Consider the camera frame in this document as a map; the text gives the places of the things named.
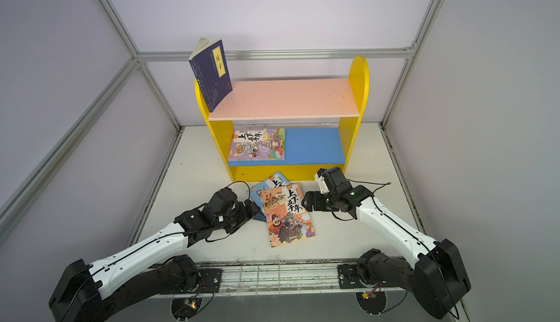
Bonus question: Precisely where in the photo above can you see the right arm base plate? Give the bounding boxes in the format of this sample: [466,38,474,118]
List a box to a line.
[337,263,383,291]

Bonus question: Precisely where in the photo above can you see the orange comic book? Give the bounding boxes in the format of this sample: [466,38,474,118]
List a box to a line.
[262,183,316,248]

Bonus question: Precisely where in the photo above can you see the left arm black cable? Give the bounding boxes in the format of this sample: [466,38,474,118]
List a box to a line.
[183,181,252,244]

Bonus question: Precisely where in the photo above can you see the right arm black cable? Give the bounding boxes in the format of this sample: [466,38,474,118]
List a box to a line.
[330,178,460,321]

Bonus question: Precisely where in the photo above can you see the aluminium cage frame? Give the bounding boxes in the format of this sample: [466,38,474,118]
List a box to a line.
[0,0,560,322]

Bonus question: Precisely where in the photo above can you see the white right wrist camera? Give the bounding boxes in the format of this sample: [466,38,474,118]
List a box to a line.
[314,168,330,195]

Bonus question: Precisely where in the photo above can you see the yellow pink blue bookshelf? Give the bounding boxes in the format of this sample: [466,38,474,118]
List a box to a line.
[194,56,370,182]

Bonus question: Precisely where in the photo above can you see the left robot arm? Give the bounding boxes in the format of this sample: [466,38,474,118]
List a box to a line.
[48,187,260,321]

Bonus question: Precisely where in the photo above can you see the dark blue standing book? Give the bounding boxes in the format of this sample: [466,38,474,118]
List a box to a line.
[189,38,233,113]

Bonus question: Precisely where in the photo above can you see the light blue comic book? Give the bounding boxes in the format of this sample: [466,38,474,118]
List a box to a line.
[250,172,290,211]

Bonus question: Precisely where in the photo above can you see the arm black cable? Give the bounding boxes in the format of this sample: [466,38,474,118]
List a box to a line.
[183,181,252,244]
[330,178,460,321]

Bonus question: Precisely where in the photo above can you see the dark blue flat book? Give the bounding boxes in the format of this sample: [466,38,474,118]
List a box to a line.
[252,211,267,222]

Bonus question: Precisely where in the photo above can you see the purple comic book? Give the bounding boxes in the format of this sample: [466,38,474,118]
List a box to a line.
[228,128,286,162]

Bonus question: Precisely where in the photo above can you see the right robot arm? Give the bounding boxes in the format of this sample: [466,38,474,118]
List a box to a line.
[303,167,471,320]

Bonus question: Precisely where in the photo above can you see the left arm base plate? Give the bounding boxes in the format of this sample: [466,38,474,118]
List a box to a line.
[193,268,223,294]

